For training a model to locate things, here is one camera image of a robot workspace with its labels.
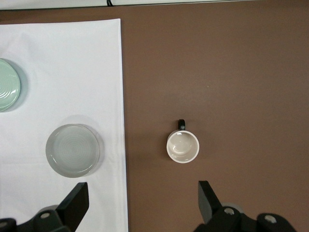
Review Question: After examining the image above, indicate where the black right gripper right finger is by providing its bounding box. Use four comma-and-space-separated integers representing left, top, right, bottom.
193, 180, 296, 232

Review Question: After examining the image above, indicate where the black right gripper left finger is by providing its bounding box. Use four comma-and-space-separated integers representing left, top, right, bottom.
0, 182, 90, 232

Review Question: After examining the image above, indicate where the white mug with black handle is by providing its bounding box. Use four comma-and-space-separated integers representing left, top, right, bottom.
166, 119, 200, 164

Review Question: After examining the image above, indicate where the pale blue-green ceramic plate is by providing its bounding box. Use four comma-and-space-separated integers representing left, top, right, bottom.
0, 58, 22, 113

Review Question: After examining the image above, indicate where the white cloth mat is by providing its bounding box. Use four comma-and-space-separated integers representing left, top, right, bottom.
0, 18, 129, 232

